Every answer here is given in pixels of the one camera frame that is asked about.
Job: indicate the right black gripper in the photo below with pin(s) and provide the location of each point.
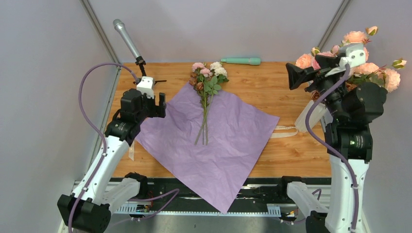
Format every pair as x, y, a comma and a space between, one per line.
296, 74

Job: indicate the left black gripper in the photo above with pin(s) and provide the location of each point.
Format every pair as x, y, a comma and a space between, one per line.
158, 111

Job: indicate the pink flower bouquet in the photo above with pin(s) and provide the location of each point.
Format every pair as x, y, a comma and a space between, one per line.
207, 82

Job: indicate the pink and purple wrapping paper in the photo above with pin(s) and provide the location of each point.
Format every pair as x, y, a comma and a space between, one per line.
216, 165

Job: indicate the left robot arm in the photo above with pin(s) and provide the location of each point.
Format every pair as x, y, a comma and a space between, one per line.
89, 207

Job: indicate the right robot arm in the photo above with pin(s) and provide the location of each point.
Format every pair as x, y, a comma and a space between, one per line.
347, 138

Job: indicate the white ribbed vase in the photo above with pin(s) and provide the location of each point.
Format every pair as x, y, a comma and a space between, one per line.
314, 118

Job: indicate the peach artificial roses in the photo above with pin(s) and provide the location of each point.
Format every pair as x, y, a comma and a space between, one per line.
387, 77

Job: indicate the silver microphone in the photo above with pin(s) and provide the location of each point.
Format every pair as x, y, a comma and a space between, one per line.
121, 29

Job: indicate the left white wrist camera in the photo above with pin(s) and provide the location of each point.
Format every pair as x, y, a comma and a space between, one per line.
145, 86

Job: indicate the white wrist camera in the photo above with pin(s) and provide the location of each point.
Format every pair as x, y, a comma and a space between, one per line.
145, 86
353, 55

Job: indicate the teal cylindrical handle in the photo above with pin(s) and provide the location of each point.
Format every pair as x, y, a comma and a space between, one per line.
242, 61

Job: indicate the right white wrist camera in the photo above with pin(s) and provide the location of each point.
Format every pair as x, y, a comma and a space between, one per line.
353, 55

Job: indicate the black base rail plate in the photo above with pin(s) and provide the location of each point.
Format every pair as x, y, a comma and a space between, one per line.
253, 196

